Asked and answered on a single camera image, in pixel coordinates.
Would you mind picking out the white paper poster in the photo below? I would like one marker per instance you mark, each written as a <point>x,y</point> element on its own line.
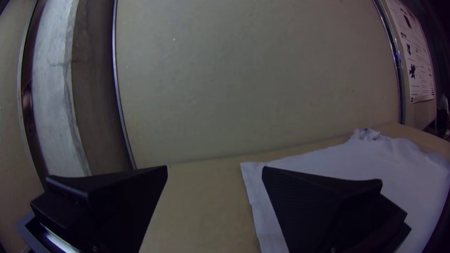
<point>416,52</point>

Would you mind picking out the dark metal frame post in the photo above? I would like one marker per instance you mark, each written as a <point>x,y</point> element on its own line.
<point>395,52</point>

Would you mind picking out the white t-shirt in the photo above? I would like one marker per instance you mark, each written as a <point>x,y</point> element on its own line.
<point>404,168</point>

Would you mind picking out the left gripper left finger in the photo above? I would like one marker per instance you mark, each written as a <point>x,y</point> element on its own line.
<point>105,207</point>

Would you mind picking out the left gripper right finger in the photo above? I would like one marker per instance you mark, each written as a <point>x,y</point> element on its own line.
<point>323,214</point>

